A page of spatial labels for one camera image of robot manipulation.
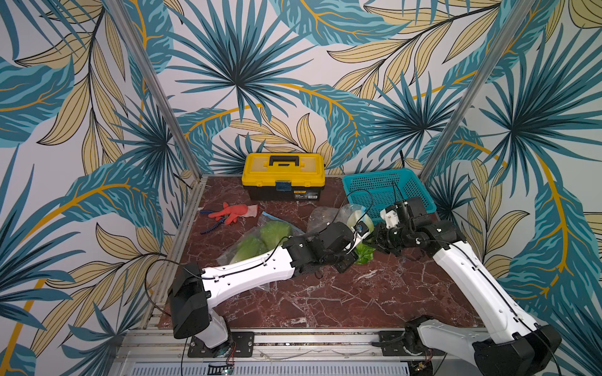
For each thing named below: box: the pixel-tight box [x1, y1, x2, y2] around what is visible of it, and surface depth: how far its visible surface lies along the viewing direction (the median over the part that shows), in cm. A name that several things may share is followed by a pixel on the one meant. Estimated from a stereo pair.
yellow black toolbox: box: [241, 151, 327, 201], surface depth 101 cm
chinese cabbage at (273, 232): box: [260, 220, 294, 250], surface depth 94 cm
